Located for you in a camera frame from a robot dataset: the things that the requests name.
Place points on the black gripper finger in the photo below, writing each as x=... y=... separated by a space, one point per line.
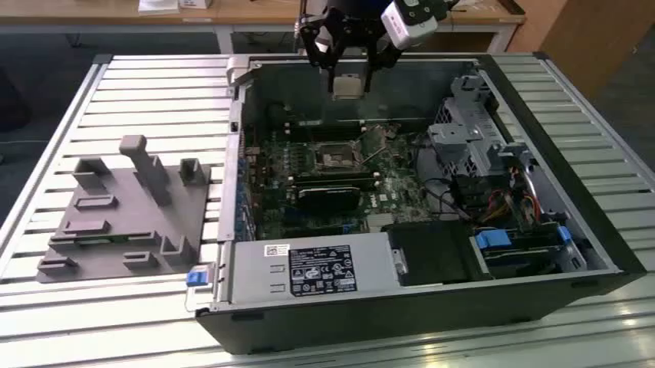
x=321 y=63
x=380 y=53

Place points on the silver CPU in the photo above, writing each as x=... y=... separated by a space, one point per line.
x=348 y=86

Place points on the CPU socket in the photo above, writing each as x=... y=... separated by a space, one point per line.
x=337 y=157

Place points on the metal drive cage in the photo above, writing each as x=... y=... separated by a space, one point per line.
x=455 y=138

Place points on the black graphics card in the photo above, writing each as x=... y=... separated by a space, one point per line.
x=327 y=197

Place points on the white box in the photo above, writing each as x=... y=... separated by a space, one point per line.
x=158 y=7

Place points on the green motherboard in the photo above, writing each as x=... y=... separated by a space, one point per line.
x=399 y=191

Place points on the silver chipset heatsink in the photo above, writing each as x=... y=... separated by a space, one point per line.
x=380 y=223

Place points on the wooden cabinet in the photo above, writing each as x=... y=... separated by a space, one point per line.
x=603 y=38

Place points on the wooden desk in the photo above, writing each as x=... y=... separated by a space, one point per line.
x=76 y=17

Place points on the black plastic shroud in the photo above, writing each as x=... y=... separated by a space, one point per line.
x=429 y=253

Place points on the blue disk carrier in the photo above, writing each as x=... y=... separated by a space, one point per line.
x=491 y=239

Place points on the grey parts rack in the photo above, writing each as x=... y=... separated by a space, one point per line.
x=128 y=214

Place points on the silver power supply unit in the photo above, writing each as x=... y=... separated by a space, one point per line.
x=256 y=268

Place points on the blue bay clip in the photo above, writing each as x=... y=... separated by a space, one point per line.
x=563 y=234

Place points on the blue case latch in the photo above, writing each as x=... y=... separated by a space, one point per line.
x=198 y=276

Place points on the black PC case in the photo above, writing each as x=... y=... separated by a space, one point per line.
x=357 y=326

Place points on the small silver wrist camera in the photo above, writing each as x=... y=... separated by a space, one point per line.
x=321 y=41

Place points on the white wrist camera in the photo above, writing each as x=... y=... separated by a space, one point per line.
x=409 y=23

